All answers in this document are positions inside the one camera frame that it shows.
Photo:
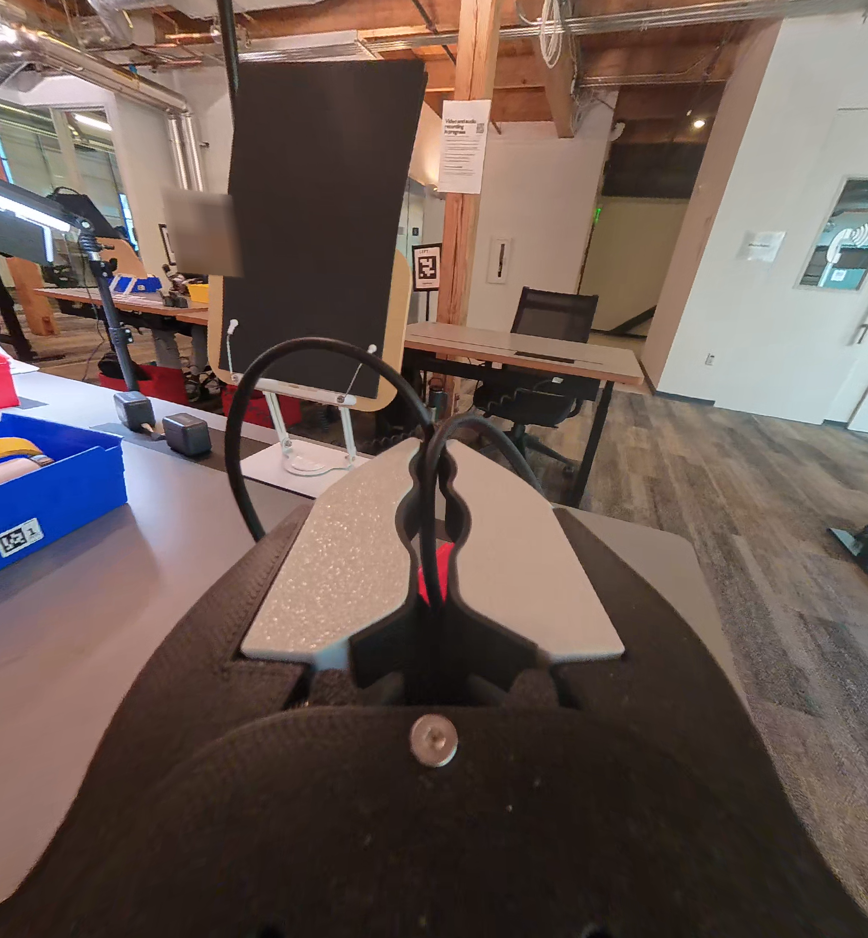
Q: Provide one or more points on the blue plastic bin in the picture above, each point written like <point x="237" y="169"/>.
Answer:
<point x="53" y="505"/>

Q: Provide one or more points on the white wall paper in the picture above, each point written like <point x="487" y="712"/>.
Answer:
<point x="760" y="245"/>

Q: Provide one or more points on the light panel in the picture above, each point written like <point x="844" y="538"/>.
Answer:
<point x="9" y="212"/>

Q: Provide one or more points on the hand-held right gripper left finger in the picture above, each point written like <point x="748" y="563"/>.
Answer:
<point x="331" y="571"/>

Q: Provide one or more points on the background wooden desk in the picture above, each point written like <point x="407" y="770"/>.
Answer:
<point x="111" y="299"/>

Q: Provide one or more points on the small blue bin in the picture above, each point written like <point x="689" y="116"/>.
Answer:
<point x="135" y="283"/>

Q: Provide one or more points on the black office chair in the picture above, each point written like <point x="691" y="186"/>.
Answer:
<point x="551" y="315"/>

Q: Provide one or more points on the white paper notice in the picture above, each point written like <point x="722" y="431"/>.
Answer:
<point x="463" y="146"/>

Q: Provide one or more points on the small yellow bin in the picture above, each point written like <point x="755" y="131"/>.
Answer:
<point x="199" y="292"/>

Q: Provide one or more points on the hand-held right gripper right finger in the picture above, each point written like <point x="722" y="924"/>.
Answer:
<point x="529" y="571"/>

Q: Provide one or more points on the black overhead pole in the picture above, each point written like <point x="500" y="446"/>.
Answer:
<point x="228" y="44"/>

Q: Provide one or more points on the white wall panel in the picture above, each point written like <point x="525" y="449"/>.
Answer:
<point x="500" y="258"/>

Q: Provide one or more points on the dark grey power adapter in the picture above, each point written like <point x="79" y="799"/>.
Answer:
<point x="188" y="434"/>
<point x="135" y="410"/>

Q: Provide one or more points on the black white marker sign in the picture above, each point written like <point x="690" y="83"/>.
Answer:
<point x="427" y="267"/>

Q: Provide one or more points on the wooden top desk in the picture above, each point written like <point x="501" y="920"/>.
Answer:
<point x="522" y="350"/>

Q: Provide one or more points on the black tripod pole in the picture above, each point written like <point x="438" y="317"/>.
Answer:
<point x="115" y="322"/>

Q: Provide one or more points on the window with wave logo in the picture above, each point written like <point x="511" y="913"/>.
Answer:
<point x="851" y="234"/>

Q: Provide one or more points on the wooden pillar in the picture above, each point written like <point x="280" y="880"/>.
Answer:
<point x="470" y="242"/>

